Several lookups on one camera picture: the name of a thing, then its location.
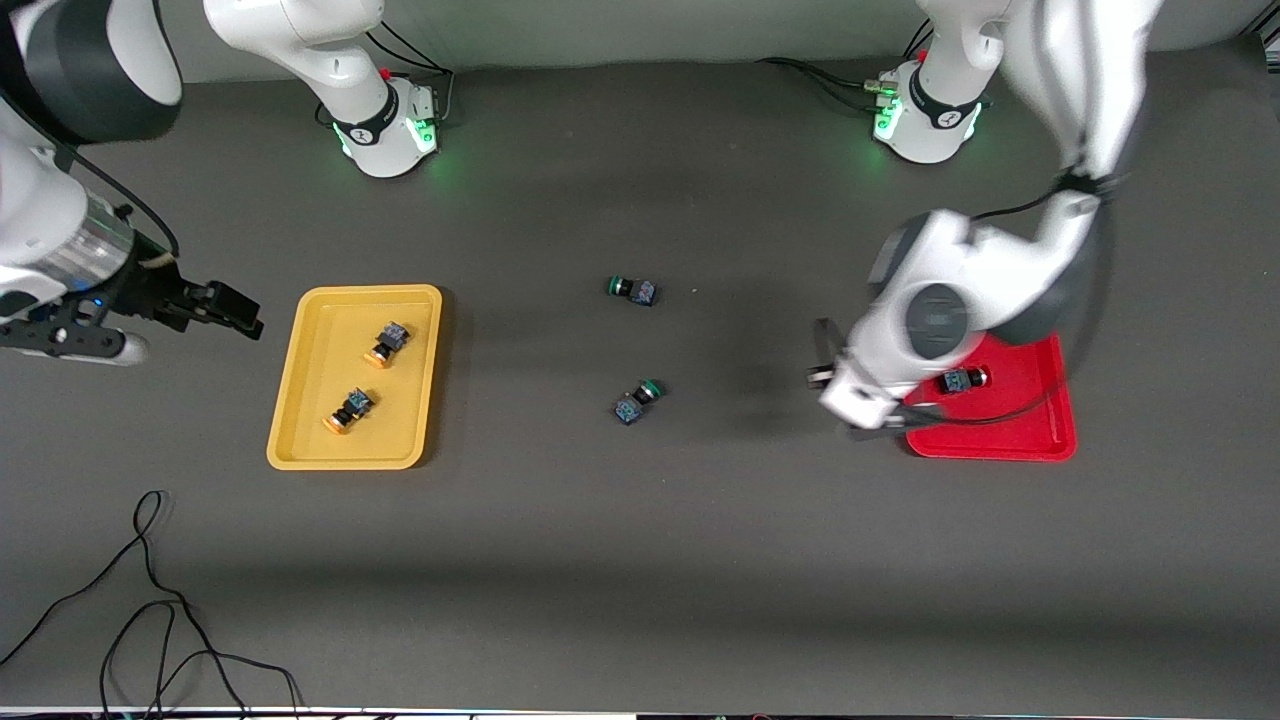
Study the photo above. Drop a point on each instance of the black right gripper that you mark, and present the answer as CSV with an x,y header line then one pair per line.
x,y
150,289

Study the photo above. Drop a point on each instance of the red push button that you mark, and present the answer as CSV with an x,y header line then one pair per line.
x,y
962,381

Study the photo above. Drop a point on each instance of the yellow push button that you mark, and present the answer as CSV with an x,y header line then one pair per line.
x,y
349,410
388,342

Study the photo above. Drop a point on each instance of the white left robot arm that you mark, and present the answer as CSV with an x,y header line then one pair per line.
x,y
940,320

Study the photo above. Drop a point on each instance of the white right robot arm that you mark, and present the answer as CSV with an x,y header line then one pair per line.
x,y
340,60

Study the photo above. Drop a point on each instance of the yellow plastic tray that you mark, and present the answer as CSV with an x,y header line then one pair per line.
x,y
355,440

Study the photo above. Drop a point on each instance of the green push button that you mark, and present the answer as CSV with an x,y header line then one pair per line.
x,y
633,290
637,402

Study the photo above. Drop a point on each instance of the red plastic tray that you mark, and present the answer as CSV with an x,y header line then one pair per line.
x,y
1000,440

